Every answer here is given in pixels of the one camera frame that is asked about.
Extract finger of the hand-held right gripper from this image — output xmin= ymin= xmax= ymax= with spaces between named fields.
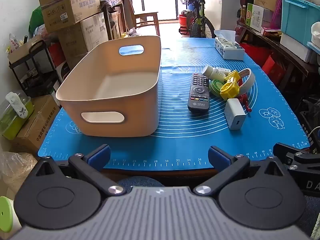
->
xmin=273 ymin=142 xmax=320 ymax=173

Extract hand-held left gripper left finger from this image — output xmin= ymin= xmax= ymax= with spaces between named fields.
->
xmin=34 ymin=144 xmax=127 ymax=197

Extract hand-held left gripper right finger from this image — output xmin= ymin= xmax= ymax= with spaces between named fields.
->
xmin=194 ymin=145 xmax=288 ymax=197

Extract red small tool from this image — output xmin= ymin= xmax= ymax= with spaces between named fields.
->
xmin=237 ymin=80 xmax=253 ymax=113

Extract yellow plastic toy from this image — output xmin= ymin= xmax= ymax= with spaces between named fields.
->
xmin=220 ymin=71 xmax=241 ymax=100

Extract beige plastic storage basket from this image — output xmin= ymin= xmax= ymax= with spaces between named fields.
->
xmin=55 ymin=35 xmax=162 ymax=137

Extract white pill bottle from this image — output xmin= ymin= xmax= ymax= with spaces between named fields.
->
xmin=202 ymin=65 xmax=232 ymax=80

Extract white charger adapter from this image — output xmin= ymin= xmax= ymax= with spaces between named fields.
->
xmin=224 ymin=98 xmax=247 ymax=130

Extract blue silicone baking mat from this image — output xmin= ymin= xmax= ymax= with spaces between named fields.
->
xmin=37 ymin=37 xmax=310 ymax=171

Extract black remote control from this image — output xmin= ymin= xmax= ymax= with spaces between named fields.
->
xmin=187 ymin=73 xmax=210 ymax=113

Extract green tape roll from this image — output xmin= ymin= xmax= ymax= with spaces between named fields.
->
xmin=209 ymin=79 xmax=227 ymax=97

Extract low brown cardboard box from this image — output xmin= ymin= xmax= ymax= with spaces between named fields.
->
xmin=11 ymin=95 xmax=60 ymax=157

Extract clear plastic bag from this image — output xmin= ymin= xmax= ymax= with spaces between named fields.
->
xmin=0 ymin=151 xmax=38 ymax=193

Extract red gift bags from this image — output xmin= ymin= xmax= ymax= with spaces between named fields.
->
xmin=240 ymin=42 xmax=285 ymax=85

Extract green container with clear lid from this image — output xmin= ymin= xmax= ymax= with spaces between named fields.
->
xmin=0 ymin=90 xmax=34 ymax=140

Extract white patterned cloth roll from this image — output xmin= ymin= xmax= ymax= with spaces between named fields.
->
xmin=5 ymin=92 xmax=28 ymax=118

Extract dark wooden side table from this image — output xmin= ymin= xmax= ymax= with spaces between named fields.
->
xmin=236 ymin=21 xmax=320 ymax=100

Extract white foam box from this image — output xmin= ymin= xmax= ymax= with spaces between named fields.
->
xmin=280 ymin=31 xmax=313 ymax=63

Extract patterned tissue box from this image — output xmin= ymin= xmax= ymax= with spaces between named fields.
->
xmin=214 ymin=30 xmax=245 ymax=60

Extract black metal cart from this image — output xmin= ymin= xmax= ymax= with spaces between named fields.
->
xmin=9 ymin=40 xmax=63 ymax=98

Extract white jar with green lid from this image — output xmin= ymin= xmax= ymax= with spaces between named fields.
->
xmin=0 ymin=196 xmax=22 ymax=238

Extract large taped cardboard box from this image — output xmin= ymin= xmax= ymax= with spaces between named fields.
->
xmin=57 ymin=12 xmax=109 ymax=68

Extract small cardboard box of clutter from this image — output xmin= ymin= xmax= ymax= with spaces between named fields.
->
xmin=7 ymin=36 xmax=43 ymax=64

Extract black green bicycle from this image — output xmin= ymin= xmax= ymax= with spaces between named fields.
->
xmin=167 ymin=0 xmax=215 ymax=38

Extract wooden shelf unit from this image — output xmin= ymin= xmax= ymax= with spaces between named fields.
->
xmin=102 ymin=0 xmax=125 ymax=40

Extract teal plastic storage bin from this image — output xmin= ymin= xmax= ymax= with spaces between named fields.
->
xmin=279 ymin=0 xmax=320 ymax=46

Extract green and white carton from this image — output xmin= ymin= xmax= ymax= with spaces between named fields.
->
xmin=246 ymin=3 xmax=265 ymax=32

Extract red bucket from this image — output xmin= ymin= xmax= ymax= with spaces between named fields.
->
xmin=177 ymin=15 xmax=190 ymax=27

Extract wooden chair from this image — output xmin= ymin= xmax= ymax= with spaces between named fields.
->
xmin=124 ymin=0 xmax=160 ymax=37

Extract open cardboard box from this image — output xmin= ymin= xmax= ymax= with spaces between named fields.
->
xmin=37 ymin=0 xmax=102 ymax=33

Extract white chest freezer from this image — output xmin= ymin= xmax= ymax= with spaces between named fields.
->
xmin=204 ymin=0 xmax=244 ymax=32

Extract green bag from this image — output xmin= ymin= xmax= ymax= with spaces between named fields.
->
xmin=29 ymin=6 xmax=47 ymax=37

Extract white band ring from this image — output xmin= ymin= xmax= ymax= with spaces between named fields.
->
xmin=236 ymin=69 xmax=255 ymax=95

